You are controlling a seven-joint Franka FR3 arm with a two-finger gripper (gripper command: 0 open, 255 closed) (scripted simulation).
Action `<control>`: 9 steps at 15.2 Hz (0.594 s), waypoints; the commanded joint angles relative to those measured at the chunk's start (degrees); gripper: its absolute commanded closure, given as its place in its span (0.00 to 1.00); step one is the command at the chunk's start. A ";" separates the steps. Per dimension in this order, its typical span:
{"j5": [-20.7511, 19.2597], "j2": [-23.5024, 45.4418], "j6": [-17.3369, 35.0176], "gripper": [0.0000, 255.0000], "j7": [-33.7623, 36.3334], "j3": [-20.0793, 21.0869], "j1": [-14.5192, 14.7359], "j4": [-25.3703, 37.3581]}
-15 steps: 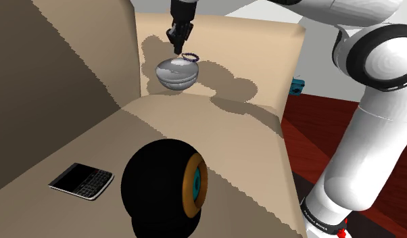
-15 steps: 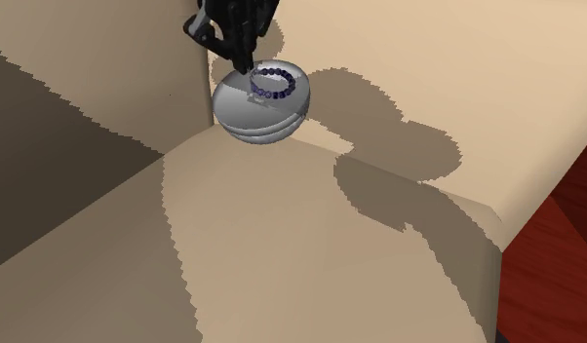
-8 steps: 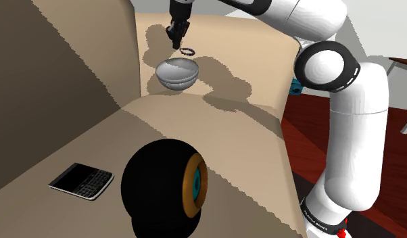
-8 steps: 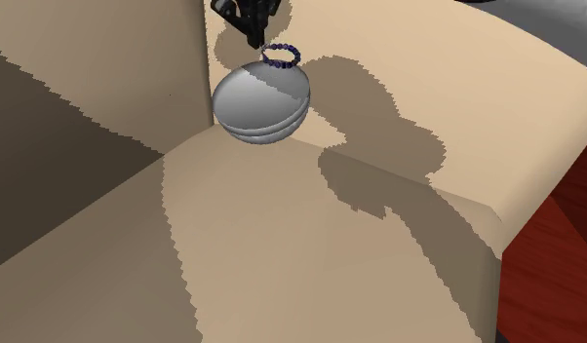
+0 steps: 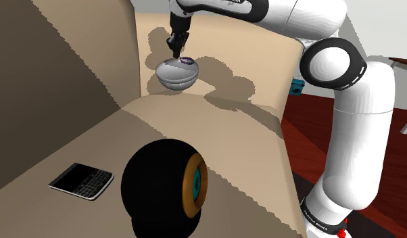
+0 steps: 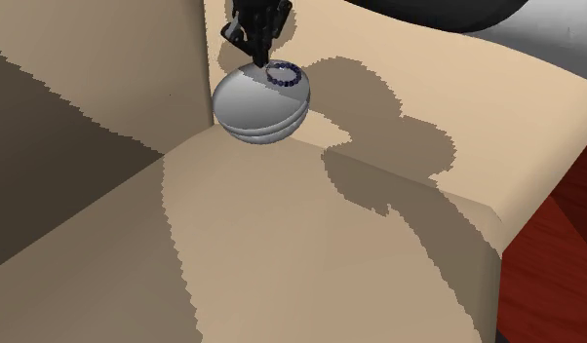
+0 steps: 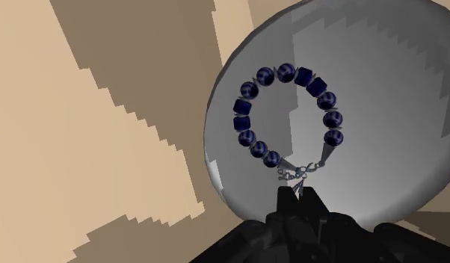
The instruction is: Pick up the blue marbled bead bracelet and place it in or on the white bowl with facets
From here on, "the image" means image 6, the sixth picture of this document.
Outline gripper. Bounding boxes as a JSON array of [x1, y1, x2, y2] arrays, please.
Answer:
[[219, 0, 294, 69]]

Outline grey round bowl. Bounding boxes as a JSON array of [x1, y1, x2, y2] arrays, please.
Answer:
[[211, 59, 312, 146]]

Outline beige sofa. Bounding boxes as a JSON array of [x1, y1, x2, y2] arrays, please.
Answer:
[[0, 0, 587, 343]]

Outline blue bead bracelet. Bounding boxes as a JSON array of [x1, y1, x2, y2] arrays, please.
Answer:
[[264, 60, 304, 89]]

